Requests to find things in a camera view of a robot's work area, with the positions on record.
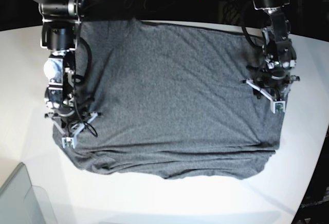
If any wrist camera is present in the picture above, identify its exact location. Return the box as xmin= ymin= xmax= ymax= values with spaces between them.
xmin=271 ymin=101 xmax=286 ymax=114
xmin=61 ymin=135 xmax=78 ymax=149

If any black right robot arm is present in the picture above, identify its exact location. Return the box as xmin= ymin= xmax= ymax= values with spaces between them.
xmin=33 ymin=0 xmax=99 ymax=141

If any grey t-shirt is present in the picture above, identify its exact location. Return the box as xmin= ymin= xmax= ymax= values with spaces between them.
xmin=63 ymin=20 xmax=284 ymax=179

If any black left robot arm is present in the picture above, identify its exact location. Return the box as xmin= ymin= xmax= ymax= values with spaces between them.
xmin=246 ymin=0 xmax=299 ymax=106

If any grey tray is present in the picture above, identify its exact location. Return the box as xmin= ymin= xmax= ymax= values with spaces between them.
xmin=1 ymin=163 xmax=58 ymax=224

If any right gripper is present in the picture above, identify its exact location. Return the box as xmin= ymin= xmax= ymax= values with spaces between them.
xmin=45 ymin=107 xmax=102 ymax=137

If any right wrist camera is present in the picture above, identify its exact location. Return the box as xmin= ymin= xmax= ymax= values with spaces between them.
xmin=61 ymin=135 xmax=78 ymax=149

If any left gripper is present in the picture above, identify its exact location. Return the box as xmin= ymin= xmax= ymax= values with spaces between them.
xmin=241 ymin=66 xmax=300 ymax=102

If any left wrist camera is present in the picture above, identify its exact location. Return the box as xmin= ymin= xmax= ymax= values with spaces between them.
xmin=271 ymin=101 xmax=286 ymax=114

